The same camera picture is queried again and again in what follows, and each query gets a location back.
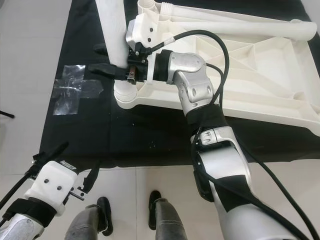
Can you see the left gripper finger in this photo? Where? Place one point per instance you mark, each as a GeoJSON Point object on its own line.
{"type": "Point", "coordinates": [92, 179]}
{"type": "Point", "coordinates": [52, 154]}

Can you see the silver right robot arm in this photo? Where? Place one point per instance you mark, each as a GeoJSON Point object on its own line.
{"type": "Point", "coordinates": [190, 70]}

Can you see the clear tape strip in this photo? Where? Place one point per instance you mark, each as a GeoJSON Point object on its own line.
{"type": "Point", "coordinates": [92, 89]}
{"type": "Point", "coordinates": [70, 75]}

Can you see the black tablecloth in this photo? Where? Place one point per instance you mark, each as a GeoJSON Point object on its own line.
{"type": "Point", "coordinates": [130, 145]}

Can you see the black folding chair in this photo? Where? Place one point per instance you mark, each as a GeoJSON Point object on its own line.
{"type": "Point", "coordinates": [6, 115]}

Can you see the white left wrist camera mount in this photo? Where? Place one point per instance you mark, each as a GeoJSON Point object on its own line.
{"type": "Point", "coordinates": [52, 187]}

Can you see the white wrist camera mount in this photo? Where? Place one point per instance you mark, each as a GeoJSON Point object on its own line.
{"type": "Point", "coordinates": [145, 30]}
{"type": "Point", "coordinates": [52, 187]}

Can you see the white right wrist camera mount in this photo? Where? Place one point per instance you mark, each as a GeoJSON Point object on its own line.
{"type": "Point", "coordinates": [145, 30]}

